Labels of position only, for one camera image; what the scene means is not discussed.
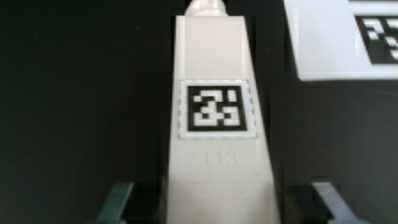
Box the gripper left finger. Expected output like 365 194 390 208
90 182 134 224

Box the marker base plate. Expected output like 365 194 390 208
282 0 398 81

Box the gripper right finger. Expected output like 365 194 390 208
312 182 369 224

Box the white leg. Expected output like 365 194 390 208
166 0 280 224

